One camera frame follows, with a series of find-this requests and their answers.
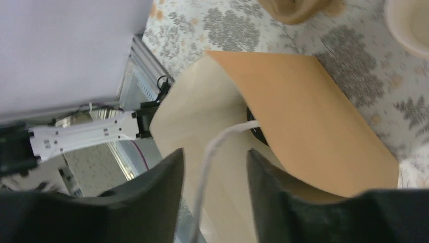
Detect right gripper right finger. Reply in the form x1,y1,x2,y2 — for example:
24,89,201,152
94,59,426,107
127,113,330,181
247,149,428,242

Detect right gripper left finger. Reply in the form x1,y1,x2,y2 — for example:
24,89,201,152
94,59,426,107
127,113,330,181
1,149,185,242

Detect brown paper takeout bag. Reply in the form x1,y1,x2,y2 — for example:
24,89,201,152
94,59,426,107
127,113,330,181
150,51,399,242

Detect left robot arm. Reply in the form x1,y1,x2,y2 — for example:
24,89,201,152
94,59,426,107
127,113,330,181
1,107,157,177

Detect floral patterned table mat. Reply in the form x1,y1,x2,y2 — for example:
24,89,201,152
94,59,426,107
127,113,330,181
143,1,428,188

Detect stacked cardboard cup carriers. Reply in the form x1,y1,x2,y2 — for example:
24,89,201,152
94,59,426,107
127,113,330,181
258,0,331,25

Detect stack of paper cups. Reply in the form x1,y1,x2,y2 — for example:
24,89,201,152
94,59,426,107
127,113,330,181
384,0,428,59

